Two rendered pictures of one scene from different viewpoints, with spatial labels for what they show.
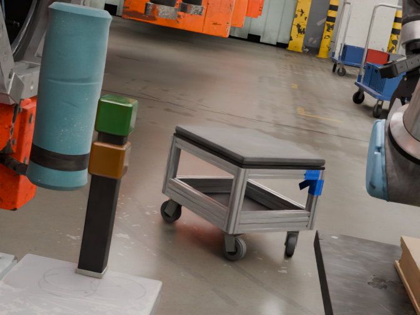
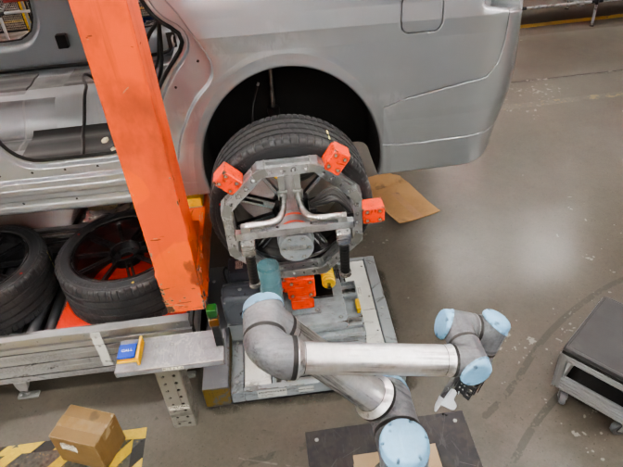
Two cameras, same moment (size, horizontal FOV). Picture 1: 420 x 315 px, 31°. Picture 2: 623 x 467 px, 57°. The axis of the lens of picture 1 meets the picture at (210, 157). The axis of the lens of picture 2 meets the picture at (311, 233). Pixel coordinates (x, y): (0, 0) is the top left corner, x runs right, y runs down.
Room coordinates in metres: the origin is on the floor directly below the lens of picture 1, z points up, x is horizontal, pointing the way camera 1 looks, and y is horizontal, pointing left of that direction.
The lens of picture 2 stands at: (1.11, -1.50, 2.19)
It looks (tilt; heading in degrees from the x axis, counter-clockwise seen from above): 38 degrees down; 85
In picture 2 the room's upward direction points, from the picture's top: 5 degrees counter-clockwise
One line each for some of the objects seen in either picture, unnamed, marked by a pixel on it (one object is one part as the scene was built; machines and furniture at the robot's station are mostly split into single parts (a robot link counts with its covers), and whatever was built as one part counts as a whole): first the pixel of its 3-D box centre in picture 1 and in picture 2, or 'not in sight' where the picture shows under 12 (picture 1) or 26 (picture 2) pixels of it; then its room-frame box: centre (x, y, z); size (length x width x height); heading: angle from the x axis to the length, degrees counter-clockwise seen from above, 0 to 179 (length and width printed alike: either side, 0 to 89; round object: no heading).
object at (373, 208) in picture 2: not in sight; (372, 210); (1.53, 0.31, 0.85); 0.09 x 0.08 x 0.07; 177
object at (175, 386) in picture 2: not in sight; (176, 387); (0.62, 0.13, 0.21); 0.10 x 0.10 x 0.42; 87
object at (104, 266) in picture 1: (104, 188); (215, 326); (0.85, 0.11, 0.55); 0.03 x 0.03 x 0.21; 87
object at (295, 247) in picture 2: not in sight; (295, 232); (1.21, 0.25, 0.85); 0.21 x 0.14 x 0.14; 87
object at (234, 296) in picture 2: not in sight; (244, 292); (0.95, 0.60, 0.26); 0.42 x 0.18 x 0.35; 87
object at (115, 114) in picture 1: (116, 115); (211, 310); (0.85, 0.11, 0.64); 0.04 x 0.04 x 0.04; 87
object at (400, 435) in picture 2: not in sight; (403, 452); (1.42, -0.55, 0.55); 0.17 x 0.15 x 0.18; 88
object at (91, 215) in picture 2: not in sight; (117, 209); (0.12, 1.88, 0.02); 0.52 x 0.42 x 0.04; 171
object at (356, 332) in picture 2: not in sight; (310, 316); (1.25, 0.49, 0.13); 0.50 x 0.36 x 0.10; 177
